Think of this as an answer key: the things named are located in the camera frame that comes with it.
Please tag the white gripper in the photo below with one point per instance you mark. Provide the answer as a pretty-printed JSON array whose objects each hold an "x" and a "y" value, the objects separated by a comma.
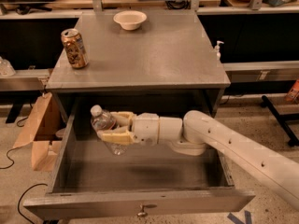
[{"x": 145, "y": 129}]

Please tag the clear plastic water bottle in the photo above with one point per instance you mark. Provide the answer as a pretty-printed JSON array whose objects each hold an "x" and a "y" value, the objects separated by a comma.
[{"x": 102, "y": 120}]

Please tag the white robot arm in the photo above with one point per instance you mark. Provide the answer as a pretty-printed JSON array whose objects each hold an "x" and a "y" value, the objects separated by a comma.
[{"x": 192, "y": 134}]

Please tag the open grey top drawer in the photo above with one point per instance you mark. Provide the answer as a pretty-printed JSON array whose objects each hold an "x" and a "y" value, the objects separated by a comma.
[{"x": 89, "y": 181}]

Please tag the grey cabinet with counter top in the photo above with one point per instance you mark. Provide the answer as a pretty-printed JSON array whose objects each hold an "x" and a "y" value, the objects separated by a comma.
[{"x": 170, "y": 51}]

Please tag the metal drawer knob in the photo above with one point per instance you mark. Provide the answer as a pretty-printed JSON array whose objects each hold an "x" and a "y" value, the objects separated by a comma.
[{"x": 142, "y": 212}]

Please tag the white pump dispenser bottle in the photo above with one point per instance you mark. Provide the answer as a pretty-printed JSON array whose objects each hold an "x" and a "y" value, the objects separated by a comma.
[{"x": 218, "y": 49}]

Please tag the open cardboard box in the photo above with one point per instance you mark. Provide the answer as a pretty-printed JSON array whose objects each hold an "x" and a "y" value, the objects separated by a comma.
[{"x": 40, "y": 131}]

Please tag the gold soda can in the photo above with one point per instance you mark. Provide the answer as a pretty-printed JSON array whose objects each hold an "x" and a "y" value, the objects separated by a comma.
[{"x": 74, "y": 48}]

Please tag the black table leg base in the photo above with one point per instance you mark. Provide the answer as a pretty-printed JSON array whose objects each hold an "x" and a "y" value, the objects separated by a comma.
[{"x": 283, "y": 120}]

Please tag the orange box on floor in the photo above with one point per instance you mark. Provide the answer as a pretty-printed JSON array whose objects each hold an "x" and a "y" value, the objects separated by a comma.
[{"x": 293, "y": 92}]

